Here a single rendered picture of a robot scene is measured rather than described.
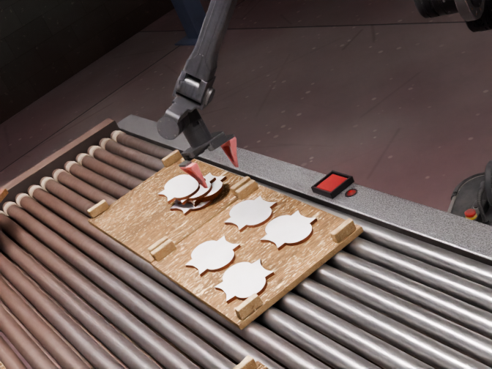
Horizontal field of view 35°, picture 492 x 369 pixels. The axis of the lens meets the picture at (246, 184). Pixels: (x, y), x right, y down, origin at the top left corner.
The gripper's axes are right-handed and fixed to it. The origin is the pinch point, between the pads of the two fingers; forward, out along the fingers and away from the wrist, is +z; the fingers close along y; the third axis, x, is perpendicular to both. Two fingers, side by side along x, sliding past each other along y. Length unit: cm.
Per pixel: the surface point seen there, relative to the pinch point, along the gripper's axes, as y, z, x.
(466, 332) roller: -3, 31, -70
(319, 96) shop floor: 168, 49, 224
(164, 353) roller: -38.6, 19.7, -20.9
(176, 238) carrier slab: -14.6, 9.7, 10.2
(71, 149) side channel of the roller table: -5, -14, 100
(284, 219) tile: 2.9, 14.1, -14.1
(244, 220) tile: -2.0, 11.8, -4.3
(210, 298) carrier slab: -23.4, 16.9, -18.6
